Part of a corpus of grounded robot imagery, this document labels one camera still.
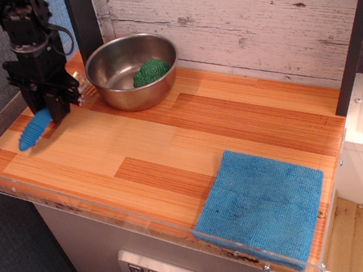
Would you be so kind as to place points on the dark frame post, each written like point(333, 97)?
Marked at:
point(351, 64)
point(85, 24)

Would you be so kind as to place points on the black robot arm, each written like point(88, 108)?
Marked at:
point(27, 21)

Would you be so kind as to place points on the blue handled fork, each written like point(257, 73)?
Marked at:
point(34, 129)

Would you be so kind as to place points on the green toy vegetable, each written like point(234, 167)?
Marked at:
point(149, 72)

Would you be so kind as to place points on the blue folded towel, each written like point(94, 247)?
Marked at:
point(263, 207)

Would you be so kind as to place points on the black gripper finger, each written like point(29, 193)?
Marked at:
point(57, 106)
point(35, 99)

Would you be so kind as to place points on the dark right frame post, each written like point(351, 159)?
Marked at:
point(351, 64)

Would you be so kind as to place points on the dark left frame post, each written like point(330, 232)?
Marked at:
point(85, 24)

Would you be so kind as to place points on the grey cabinet with dispenser panel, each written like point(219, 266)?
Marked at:
point(95, 246)

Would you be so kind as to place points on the clear acrylic table guard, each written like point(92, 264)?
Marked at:
point(151, 171)

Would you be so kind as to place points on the silver metal bowl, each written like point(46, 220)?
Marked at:
point(111, 69)

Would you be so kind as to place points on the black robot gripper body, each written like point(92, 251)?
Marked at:
point(43, 65)

